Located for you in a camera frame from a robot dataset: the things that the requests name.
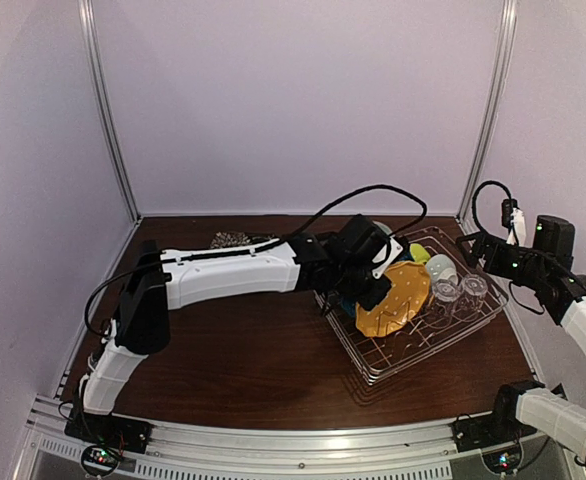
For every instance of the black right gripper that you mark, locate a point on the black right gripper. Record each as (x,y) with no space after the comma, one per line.
(481,248)

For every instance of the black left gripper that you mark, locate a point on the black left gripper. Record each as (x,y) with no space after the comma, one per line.
(368,300)

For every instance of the yellow polka dot plate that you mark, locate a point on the yellow polka dot plate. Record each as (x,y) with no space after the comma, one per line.
(410,288)

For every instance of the black square floral plate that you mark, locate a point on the black square floral plate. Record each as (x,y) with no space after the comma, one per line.
(232,239)

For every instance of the blue polka dot plate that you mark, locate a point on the blue polka dot plate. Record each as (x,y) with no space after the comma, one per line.
(349,306)

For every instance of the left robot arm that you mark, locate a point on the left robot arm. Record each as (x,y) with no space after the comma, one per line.
(351,262)

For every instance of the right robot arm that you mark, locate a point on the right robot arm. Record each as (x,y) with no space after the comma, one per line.
(544,268)

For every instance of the white grid pattern bowl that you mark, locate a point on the white grid pattern bowl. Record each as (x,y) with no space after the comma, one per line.
(441,267)

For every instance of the clear glass far right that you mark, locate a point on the clear glass far right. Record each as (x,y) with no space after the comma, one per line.
(473,290)

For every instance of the clear glass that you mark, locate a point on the clear glass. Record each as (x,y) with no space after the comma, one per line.
(473,290)
(440,307)

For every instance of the lime green bowl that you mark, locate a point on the lime green bowl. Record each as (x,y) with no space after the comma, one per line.
(418,253)

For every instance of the pale green flower plate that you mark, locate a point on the pale green flower plate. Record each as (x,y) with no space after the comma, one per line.
(385,229)

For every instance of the clear glass near left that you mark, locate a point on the clear glass near left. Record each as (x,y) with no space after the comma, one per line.
(440,307)

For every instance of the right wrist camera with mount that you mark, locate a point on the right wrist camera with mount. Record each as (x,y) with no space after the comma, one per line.
(513,220)

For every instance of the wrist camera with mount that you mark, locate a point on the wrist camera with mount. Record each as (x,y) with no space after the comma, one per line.
(391,249)
(513,220)

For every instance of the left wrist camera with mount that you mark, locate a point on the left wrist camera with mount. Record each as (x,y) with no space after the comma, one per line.
(391,249)

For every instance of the chrome wire dish rack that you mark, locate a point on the chrome wire dish rack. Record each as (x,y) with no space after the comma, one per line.
(377,359)

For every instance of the right aluminium frame post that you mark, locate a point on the right aluminium frame post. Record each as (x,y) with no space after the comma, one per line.
(500,70)

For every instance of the aluminium frame post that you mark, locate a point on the aluminium frame post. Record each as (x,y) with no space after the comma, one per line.
(91,41)
(500,70)

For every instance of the front aluminium rail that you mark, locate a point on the front aluminium rail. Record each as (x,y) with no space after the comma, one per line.
(424,450)

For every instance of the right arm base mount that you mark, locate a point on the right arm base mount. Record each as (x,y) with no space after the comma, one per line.
(483,431)

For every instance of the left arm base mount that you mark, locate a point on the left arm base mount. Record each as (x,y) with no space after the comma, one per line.
(113,431)

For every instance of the left aluminium frame post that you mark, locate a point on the left aluminium frame post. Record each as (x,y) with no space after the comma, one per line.
(91,41)

